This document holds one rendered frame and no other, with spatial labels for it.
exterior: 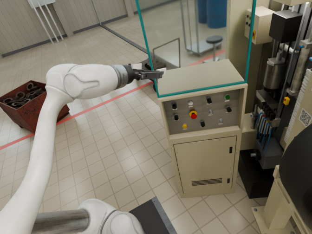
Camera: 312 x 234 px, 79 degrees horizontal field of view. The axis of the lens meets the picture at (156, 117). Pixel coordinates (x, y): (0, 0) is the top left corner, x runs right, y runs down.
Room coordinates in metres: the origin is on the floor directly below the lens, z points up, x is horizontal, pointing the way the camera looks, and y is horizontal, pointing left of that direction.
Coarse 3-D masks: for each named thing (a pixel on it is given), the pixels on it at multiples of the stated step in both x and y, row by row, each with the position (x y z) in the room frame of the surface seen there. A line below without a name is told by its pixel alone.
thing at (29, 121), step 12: (24, 84) 3.63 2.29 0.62; (36, 84) 3.65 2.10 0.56; (12, 96) 3.42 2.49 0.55; (24, 96) 3.34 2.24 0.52; (36, 96) 3.35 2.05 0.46; (12, 108) 2.74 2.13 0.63; (24, 108) 2.72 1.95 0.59; (36, 108) 2.83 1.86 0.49; (24, 120) 2.67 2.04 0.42; (36, 120) 2.74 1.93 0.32
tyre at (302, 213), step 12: (300, 132) 0.46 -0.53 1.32; (300, 144) 0.40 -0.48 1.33; (288, 156) 0.41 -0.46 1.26; (300, 156) 0.37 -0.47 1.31; (288, 168) 0.38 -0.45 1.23; (300, 168) 0.34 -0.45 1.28; (288, 180) 0.35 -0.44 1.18; (300, 180) 0.31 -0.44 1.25; (288, 192) 0.34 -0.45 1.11; (300, 192) 0.29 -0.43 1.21; (300, 204) 0.27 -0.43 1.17
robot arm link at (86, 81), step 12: (72, 72) 0.54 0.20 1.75; (84, 72) 0.54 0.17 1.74; (96, 72) 0.56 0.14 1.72; (108, 72) 0.59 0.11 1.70; (72, 84) 0.52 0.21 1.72; (84, 84) 0.52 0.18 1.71; (96, 84) 0.54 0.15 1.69; (108, 84) 0.56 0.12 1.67; (72, 96) 0.52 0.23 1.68; (84, 96) 0.51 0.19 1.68; (96, 96) 0.54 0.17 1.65
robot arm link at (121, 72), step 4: (116, 64) 0.67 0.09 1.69; (116, 68) 0.63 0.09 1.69; (120, 68) 0.64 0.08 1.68; (124, 68) 0.65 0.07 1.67; (120, 72) 0.63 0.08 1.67; (124, 72) 0.64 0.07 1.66; (120, 76) 0.62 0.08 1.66; (124, 76) 0.63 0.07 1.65; (120, 80) 0.61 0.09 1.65; (124, 80) 0.63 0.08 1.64; (120, 84) 0.61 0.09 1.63; (124, 84) 0.63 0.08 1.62; (116, 88) 0.61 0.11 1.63
